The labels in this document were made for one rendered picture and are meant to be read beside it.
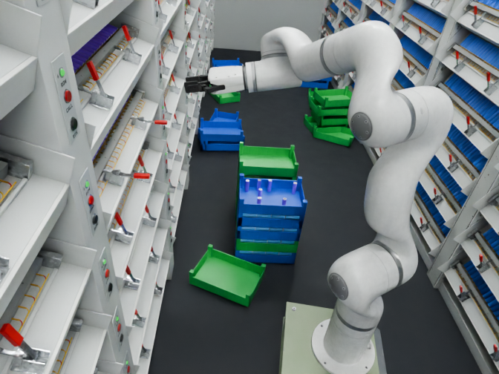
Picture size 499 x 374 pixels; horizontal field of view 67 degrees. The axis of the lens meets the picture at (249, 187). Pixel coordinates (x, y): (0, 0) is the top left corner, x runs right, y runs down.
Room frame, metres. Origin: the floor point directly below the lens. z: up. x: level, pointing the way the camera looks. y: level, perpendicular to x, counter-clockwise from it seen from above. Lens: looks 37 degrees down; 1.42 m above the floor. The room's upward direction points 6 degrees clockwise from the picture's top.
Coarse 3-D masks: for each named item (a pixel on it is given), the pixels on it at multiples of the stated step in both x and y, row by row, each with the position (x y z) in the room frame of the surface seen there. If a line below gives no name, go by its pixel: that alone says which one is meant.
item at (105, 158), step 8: (136, 96) 1.07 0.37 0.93; (136, 104) 1.03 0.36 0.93; (144, 104) 1.07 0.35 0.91; (128, 112) 0.97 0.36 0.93; (136, 112) 1.00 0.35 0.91; (120, 120) 0.91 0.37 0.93; (128, 120) 0.93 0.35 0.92; (120, 128) 0.87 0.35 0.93; (128, 128) 0.90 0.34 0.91; (112, 136) 0.82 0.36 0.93; (120, 136) 0.84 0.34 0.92; (128, 136) 0.87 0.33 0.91; (112, 144) 0.79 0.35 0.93; (120, 144) 0.82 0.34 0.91; (104, 152) 0.74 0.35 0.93; (112, 152) 0.77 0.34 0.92; (120, 152) 0.79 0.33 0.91; (104, 160) 0.71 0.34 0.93; (96, 168) 0.68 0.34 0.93; (104, 168) 0.70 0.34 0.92; (96, 176) 0.65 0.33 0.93
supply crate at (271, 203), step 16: (240, 176) 1.47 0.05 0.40; (240, 192) 1.37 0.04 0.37; (256, 192) 1.44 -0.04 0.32; (272, 192) 1.46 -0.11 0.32; (288, 192) 1.47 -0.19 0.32; (240, 208) 1.29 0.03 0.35; (256, 208) 1.29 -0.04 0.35; (272, 208) 1.30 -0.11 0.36; (288, 208) 1.30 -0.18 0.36; (304, 208) 1.31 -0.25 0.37
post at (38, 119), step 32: (32, 0) 0.46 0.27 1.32; (64, 32) 0.52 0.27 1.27; (32, 96) 0.44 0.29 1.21; (0, 128) 0.43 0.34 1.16; (32, 128) 0.44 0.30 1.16; (64, 128) 0.46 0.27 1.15; (96, 192) 0.52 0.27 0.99; (64, 224) 0.44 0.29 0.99; (96, 256) 0.46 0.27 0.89; (96, 288) 0.44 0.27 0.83; (128, 352) 0.52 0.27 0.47
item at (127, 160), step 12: (144, 84) 1.13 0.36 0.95; (144, 96) 1.13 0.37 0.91; (156, 96) 1.13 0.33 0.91; (144, 108) 1.06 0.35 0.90; (156, 108) 1.09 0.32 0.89; (132, 132) 0.91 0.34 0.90; (144, 132) 0.93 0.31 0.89; (132, 144) 0.86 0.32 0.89; (120, 156) 0.79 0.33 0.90; (132, 156) 0.80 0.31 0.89; (120, 168) 0.74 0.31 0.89; (132, 168) 0.76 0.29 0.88; (108, 192) 0.64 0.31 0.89; (120, 192) 0.66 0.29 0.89; (108, 204) 0.61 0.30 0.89; (108, 216) 0.53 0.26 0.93; (108, 228) 0.56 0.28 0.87
